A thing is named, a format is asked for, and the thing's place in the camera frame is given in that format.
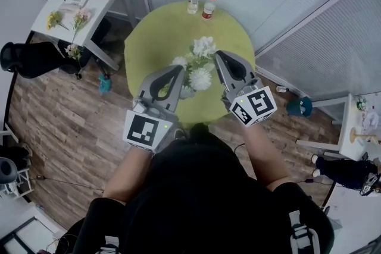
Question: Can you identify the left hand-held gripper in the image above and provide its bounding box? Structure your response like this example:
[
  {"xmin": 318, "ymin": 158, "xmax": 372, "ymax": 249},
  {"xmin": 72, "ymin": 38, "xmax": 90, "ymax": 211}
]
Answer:
[{"xmin": 122, "ymin": 65, "xmax": 186, "ymax": 154}]

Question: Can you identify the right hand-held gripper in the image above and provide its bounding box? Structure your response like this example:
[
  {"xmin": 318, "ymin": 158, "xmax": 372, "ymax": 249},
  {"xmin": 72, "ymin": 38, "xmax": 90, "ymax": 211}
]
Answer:
[{"xmin": 214, "ymin": 50, "xmax": 278, "ymax": 128}]

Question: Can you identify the white vase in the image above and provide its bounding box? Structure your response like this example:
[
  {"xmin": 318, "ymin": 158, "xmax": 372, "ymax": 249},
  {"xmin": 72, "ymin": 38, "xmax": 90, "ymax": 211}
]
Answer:
[{"xmin": 179, "ymin": 86, "xmax": 196, "ymax": 101}]

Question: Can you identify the white flowers bunch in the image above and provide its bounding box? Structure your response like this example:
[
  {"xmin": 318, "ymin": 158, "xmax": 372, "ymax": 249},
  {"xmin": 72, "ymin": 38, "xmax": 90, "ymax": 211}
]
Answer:
[{"xmin": 171, "ymin": 36, "xmax": 220, "ymax": 92}]

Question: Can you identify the person's right forearm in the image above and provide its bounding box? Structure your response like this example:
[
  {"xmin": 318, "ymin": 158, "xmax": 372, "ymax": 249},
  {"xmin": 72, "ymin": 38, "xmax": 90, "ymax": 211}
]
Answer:
[{"xmin": 242, "ymin": 121, "xmax": 294, "ymax": 191}]

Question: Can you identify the person's left forearm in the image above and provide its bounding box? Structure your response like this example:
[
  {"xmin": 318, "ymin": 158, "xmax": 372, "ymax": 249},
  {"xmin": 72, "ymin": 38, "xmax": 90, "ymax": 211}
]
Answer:
[{"xmin": 102, "ymin": 144, "xmax": 155, "ymax": 206}]

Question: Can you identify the person's left shoe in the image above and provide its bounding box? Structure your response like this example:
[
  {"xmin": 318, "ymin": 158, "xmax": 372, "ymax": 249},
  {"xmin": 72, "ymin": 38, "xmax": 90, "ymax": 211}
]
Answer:
[{"xmin": 173, "ymin": 127, "xmax": 188, "ymax": 140}]

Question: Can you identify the blue crumpled shoe cover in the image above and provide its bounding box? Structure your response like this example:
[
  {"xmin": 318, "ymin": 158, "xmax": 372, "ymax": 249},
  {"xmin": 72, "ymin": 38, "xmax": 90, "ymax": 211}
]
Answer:
[{"xmin": 98, "ymin": 73, "xmax": 113, "ymax": 95}]

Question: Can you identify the green cloth round table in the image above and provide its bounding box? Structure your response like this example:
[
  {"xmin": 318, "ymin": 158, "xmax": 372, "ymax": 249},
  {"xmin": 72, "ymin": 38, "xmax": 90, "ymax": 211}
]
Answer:
[{"xmin": 123, "ymin": 0, "xmax": 256, "ymax": 130}]

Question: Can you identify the red cap bottle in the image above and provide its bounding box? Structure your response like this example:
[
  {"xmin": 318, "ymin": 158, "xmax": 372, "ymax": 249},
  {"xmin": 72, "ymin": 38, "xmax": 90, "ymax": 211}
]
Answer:
[{"xmin": 201, "ymin": 0, "xmax": 217, "ymax": 21}]

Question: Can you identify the clear water bottle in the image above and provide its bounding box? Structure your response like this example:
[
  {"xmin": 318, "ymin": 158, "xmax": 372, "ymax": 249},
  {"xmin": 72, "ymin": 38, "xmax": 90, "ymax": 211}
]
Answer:
[{"xmin": 186, "ymin": 0, "xmax": 201, "ymax": 15}]

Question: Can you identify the small white flower sprig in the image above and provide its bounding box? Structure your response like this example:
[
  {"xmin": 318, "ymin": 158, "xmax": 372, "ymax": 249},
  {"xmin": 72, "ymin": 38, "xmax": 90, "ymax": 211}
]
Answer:
[{"xmin": 64, "ymin": 43, "xmax": 84, "ymax": 62}]

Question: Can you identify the person's black shirt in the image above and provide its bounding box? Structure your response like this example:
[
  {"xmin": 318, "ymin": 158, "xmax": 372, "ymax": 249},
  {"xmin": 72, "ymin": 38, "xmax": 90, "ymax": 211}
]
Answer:
[{"xmin": 67, "ymin": 123, "xmax": 336, "ymax": 254}]

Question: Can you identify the pink flower bunch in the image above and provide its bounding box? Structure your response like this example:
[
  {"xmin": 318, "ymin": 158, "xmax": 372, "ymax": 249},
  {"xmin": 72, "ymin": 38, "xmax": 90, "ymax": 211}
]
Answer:
[{"xmin": 70, "ymin": 7, "xmax": 92, "ymax": 43}]

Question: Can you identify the white desk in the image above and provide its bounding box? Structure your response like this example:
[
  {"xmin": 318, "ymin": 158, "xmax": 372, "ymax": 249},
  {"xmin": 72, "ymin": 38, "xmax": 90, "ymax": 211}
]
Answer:
[
  {"xmin": 296, "ymin": 93, "xmax": 381, "ymax": 162},
  {"xmin": 30, "ymin": 0, "xmax": 138, "ymax": 71}
]

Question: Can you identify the white desk telephone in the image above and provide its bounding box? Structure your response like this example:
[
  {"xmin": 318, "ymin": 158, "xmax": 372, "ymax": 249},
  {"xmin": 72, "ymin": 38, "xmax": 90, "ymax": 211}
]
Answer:
[{"xmin": 59, "ymin": 0, "xmax": 90, "ymax": 12}]

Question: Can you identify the yellow flower bunch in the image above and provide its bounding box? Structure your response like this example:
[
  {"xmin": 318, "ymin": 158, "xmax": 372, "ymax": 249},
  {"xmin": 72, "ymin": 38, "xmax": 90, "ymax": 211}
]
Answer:
[{"xmin": 46, "ymin": 10, "xmax": 71, "ymax": 32}]

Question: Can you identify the black office chair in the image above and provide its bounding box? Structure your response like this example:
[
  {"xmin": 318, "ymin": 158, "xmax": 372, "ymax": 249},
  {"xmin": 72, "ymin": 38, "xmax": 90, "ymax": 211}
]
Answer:
[{"xmin": 0, "ymin": 40, "xmax": 120, "ymax": 80}]

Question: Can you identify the wooden stand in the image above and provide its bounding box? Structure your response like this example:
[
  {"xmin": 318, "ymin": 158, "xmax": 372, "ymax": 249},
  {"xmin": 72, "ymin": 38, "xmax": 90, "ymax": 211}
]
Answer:
[{"xmin": 349, "ymin": 126, "xmax": 379, "ymax": 145}]

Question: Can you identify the crumpled clear plastic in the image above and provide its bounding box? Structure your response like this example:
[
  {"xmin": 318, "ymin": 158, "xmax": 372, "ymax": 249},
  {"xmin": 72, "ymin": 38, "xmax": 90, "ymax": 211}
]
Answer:
[{"xmin": 361, "ymin": 111, "xmax": 381, "ymax": 131}]

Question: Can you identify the white rack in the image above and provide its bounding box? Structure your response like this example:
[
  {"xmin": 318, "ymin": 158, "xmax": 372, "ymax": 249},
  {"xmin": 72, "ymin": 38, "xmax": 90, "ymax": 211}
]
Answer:
[{"xmin": 0, "ymin": 168, "xmax": 30, "ymax": 199}]

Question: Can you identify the dark round chair back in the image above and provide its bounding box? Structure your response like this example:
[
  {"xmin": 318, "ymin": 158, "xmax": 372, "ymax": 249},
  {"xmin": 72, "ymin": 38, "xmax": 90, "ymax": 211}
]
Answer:
[{"xmin": 0, "ymin": 156, "xmax": 18, "ymax": 186}]

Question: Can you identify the black floor cable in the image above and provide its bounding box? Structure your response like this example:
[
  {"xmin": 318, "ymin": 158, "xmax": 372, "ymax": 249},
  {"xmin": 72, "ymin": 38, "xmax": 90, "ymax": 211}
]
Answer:
[{"xmin": 36, "ymin": 174, "xmax": 105, "ymax": 192}]

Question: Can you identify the grey harness strap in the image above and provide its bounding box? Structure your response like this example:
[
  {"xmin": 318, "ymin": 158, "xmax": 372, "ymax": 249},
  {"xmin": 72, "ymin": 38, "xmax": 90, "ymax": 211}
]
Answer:
[
  {"xmin": 98, "ymin": 236, "xmax": 120, "ymax": 254},
  {"xmin": 288, "ymin": 210, "xmax": 321, "ymax": 254}
]

